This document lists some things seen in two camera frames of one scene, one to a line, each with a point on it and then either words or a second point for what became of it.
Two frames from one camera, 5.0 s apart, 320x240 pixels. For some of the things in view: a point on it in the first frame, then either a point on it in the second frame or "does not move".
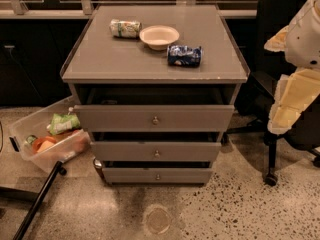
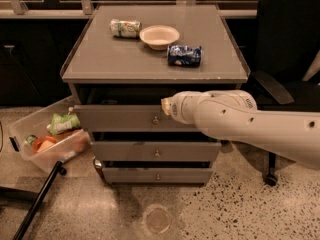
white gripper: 304,40 to 175,109
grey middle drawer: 118,151 does not move
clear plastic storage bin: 50,136 does not move
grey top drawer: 154,118 does not move
